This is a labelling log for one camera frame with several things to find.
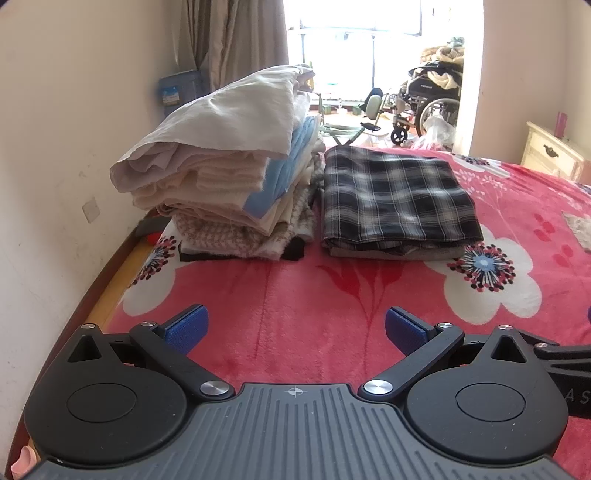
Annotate beige curtain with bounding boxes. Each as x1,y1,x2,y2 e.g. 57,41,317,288
178,0,290,100

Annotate person's left hand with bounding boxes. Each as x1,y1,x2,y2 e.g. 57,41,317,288
11,446,38,479

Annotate cream nightstand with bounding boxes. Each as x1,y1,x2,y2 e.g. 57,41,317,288
521,121,591,182

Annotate green padded headrest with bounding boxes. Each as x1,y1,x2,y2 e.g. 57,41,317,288
364,87,385,120

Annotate black white plaid pants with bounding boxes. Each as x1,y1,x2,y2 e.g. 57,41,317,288
321,147,485,253

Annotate red box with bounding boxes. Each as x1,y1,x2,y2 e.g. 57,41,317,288
137,217,168,246

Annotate wheelchair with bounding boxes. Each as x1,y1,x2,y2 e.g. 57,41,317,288
390,44,463,147

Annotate grey patterned cloth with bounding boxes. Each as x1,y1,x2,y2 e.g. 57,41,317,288
561,210,591,254

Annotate stack of folded clothes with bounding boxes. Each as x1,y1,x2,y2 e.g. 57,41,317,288
111,65,327,264

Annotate grey folded sweatshirt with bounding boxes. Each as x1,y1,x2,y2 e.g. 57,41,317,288
323,240,465,262

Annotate blue water bottle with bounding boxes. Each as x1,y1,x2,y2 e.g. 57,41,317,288
158,69,206,119

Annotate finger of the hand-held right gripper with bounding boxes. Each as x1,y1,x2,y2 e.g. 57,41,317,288
531,340,591,365

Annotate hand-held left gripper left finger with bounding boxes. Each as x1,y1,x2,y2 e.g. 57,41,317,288
67,304,234,402

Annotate beige bundled blanket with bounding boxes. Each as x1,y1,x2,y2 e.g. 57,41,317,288
419,37,465,91

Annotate pink floral blanket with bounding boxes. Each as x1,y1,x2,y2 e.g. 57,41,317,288
115,144,591,385

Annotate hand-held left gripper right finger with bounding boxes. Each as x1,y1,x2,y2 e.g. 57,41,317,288
358,306,527,401

